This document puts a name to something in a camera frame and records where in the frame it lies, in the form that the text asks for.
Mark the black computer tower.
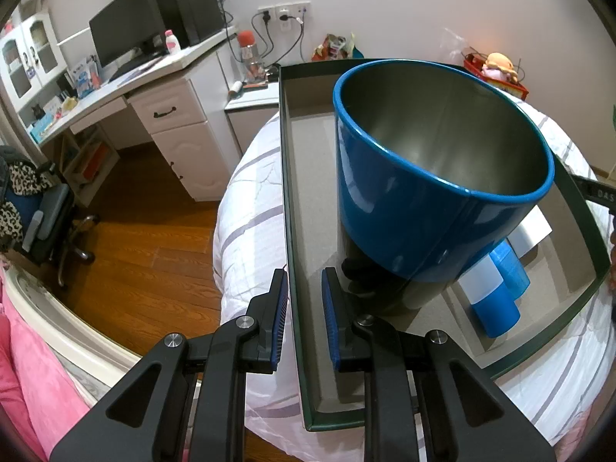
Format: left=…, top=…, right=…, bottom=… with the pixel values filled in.
left=151, top=0, right=227, bottom=48

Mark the blue and white carton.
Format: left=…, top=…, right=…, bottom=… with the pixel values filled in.
left=67, top=55, right=103, bottom=98

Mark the pink blanket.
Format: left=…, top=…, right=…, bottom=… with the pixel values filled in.
left=0, top=269, right=94, bottom=462

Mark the red-capped clear bottle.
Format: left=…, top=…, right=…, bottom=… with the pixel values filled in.
left=239, top=30, right=264, bottom=84

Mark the clear plastic bag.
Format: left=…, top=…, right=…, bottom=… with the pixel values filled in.
left=442, top=26, right=477, bottom=65

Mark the blue and white cylinder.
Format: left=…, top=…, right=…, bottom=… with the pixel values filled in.
left=459, top=250, right=521, bottom=338

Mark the red printed box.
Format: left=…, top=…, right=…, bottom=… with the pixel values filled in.
left=463, top=52, right=530, bottom=102

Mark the white charger cube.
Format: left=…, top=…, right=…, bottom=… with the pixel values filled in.
left=507, top=208, right=552, bottom=256

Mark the white wall socket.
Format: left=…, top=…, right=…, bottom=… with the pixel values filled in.
left=257, top=2, right=312, bottom=30

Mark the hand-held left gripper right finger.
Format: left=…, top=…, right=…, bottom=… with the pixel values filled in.
left=321, top=267, right=556, bottom=462

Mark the white desk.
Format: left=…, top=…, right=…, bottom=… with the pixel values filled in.
left=29, top=26, right=241, bottom=203

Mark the white glass-door cabinet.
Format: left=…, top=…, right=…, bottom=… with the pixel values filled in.
left=0, top=13, right=68, bottom=103

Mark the black computer monitor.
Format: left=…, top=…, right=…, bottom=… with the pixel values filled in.
left=89, top=0, right=168, bottom=69

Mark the low white side table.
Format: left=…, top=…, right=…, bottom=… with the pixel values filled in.
left=224, top=79, right=281, bottom=157

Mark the orange plush toy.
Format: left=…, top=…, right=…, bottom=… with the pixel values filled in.
left=482, top=53, right=519, bottom=82

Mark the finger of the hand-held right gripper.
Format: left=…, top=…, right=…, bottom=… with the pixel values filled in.
left=572, top=173, right=616, bottom=209

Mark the white bed frame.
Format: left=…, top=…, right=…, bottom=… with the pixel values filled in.
left=0, top=262, right=145, bottom=407

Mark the blue metal cup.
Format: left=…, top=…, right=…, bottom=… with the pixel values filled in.
left=333, top=59, right=556, bottom=284

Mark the colourful snack bag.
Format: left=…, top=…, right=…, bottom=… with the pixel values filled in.
left=312, top=33, right=363, bottom=62

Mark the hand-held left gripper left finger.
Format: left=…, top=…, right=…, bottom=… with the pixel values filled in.
left=49, top=268, right=290, bottom=462

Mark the black office chair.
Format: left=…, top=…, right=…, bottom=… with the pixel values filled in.
left=0, top=146, right=100, bottom=290

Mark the black charger cable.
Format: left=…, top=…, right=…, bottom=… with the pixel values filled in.
left=251, top=10, right=273, bottom=65

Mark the pink storage box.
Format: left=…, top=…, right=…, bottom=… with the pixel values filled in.
left=278, top=60, right=612, bottom=431

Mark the black keyboard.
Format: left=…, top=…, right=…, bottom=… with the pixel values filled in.
left=109, top=50, right=167, bottom=82

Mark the blue packet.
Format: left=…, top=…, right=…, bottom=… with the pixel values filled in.
left=490, top=239, right=530, bottom=301

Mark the orange storage box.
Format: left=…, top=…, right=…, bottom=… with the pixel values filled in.
left=77, top=139, right=119, bottom=184

